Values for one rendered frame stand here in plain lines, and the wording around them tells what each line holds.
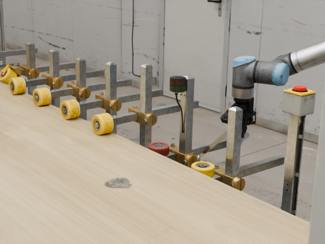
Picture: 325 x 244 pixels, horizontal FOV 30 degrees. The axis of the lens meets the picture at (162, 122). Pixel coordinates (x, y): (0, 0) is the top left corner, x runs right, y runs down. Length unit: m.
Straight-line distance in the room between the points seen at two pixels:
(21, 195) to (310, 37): 3.67
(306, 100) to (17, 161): 0.99
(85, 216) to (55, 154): 0.52
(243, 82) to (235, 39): 3.23
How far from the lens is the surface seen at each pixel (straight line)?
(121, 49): 6.98
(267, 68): 2.42
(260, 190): 4.24
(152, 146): 2.25
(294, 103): 1.85
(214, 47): 5.88
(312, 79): 5.20
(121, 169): 2.06
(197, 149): 2.39
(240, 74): 2.45
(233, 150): 2.09
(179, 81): 2.17
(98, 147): 2.26
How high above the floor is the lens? 1.66
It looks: 17 degrees down
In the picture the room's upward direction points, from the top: 1 degrees clockwise
